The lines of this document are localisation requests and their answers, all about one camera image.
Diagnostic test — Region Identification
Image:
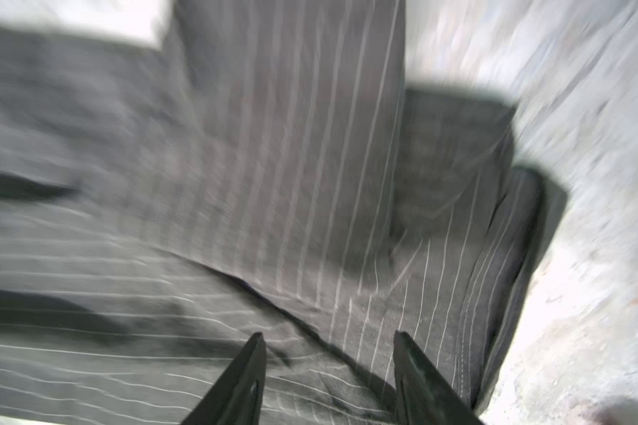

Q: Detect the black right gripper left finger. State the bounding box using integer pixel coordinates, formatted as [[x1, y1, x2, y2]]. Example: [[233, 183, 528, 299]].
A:
[[181, 332, 267, 425]]

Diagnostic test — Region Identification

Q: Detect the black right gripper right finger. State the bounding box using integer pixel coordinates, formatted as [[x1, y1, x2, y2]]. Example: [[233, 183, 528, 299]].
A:
[[393, 331, 482, 425]]

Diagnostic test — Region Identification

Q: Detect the dark grey pinstriped shirt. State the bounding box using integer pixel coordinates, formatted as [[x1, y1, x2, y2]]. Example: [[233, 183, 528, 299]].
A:
[[0, 1, 544, 424]]

